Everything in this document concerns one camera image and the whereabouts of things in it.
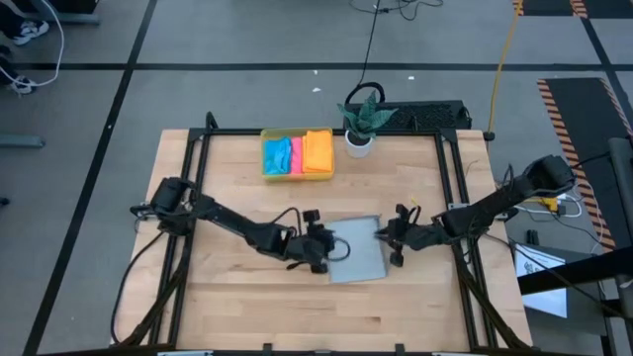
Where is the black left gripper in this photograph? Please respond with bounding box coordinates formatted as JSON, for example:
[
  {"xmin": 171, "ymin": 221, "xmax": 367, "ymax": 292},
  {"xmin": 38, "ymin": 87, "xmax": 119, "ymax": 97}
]
[{"xmin": 284, "ymin": 209, "xmax": 338, "ymax": 275}]

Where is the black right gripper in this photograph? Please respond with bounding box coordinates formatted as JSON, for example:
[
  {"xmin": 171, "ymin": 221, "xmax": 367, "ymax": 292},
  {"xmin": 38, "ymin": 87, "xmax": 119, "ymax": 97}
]
[{"xmin": 374, "ymin": 203, "xmax": 446, "ymax": 269}]

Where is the grey microfiber towel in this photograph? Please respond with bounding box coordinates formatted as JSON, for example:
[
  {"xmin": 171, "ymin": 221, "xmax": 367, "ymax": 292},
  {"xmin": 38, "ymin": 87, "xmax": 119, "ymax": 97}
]
[{"xmin": 323, "ymin": 214, "xmax": 389, "ymax": 285}]

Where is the orange microfiber towel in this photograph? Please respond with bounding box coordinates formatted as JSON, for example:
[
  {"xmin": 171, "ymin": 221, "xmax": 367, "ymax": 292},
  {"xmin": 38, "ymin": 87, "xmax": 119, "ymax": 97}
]
[{"xmin": 301, "ymin": 130, "xmax": 334, "ymax": 175}]

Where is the yellow plastic bin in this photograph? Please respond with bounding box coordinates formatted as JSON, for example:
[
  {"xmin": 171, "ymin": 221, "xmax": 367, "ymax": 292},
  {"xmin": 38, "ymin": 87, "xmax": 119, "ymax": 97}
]
[{"xmin": 259, "ymin": 127, "xmax": 337, "ymax": 183}]

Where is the pink microfiber towel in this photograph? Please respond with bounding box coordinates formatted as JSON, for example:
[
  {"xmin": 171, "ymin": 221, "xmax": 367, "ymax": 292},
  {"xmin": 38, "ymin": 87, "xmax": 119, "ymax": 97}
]
[{"xmin": 290, "ymin": 136, "xmax": 305, "ymax": 176}]

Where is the blue microfiber towel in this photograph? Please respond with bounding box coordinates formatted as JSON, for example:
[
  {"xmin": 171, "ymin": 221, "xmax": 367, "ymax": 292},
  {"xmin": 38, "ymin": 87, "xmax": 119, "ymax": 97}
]
[{"xmin": 263, "ymin": 136, "xmax": 294, "ymax": 176}]

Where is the snake plant in white pot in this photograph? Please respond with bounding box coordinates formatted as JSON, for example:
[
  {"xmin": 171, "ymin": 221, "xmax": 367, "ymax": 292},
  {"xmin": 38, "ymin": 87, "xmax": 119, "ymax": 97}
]
[{"xmin": 336, "ymin": 90, "xmax": 400, "ymax": 159}]

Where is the black perforated box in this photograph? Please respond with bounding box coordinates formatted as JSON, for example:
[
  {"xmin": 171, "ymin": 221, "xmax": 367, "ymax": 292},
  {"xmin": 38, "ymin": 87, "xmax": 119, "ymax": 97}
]
[{"xmin": 343, "ymin": 100, "xmax": 474, "ymax": 134}]

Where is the white paper sheet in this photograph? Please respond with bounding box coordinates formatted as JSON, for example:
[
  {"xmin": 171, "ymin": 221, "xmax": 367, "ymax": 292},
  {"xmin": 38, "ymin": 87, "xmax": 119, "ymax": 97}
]
[{"xmin": 513, "ymin": 243, "xmax": 569, "ymax": 319}]

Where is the black metal beam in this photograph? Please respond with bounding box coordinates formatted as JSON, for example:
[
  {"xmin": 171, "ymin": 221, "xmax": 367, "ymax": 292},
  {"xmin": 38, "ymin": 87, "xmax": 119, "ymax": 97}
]
[{"xmin": 516, "ymin": 245, "xmax": 633, "ymax": 297}]

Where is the black hazard-striped mat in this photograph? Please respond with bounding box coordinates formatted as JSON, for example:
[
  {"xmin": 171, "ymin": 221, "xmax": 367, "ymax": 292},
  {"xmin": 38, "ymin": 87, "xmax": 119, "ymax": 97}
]
[
  {"xmin": 512, "ymin": 0, "xmax": 586, "ymax": 17},
  {"xmin": 536, "ymin": 77, "xmax": 633, "ymax": 253}
]

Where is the dark grey pole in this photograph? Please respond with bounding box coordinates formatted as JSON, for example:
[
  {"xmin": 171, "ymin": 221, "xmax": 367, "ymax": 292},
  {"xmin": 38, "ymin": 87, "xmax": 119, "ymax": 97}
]
[{"xmin": 606, "ymin": 136, "xmax": 633, "ymax": 322}]

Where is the grey desk foot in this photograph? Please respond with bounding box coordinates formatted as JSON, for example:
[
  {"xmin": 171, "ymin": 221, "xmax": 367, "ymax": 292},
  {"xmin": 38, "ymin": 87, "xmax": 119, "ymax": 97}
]
[
  {"xmin": 29, "ymin": 0, "xmax": 103, "ymax": 27},
  {"xmin": 0, "ymin": 133, "xmax": 46, "ymax": 149}
]

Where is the black left wrist camera cable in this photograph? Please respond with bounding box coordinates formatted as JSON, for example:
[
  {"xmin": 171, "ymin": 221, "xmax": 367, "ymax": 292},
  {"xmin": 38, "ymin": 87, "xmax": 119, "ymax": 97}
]
[{"xmin": 274, "ymin": 206, "xmax": 352, "ymax": 272}]

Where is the black metal table frame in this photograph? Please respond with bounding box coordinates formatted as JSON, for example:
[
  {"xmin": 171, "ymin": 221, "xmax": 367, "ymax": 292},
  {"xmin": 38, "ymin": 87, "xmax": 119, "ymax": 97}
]
[{"xmin": 114, "ymin": 111, "xmax": 538, "ymax": 356}]

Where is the white charger cable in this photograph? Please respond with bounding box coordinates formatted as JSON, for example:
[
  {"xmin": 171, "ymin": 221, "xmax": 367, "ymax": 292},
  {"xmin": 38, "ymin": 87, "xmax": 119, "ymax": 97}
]
[{"xmin": 517, "ymin": 191, "xmax": 586, "ymax": 220}]

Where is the yellow cable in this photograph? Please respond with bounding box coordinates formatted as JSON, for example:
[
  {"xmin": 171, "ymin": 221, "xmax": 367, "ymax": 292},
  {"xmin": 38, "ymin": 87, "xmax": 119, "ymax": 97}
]
[{"xmin": 483, "ymin": 0, "xmax": 525, "ymax": 143}]

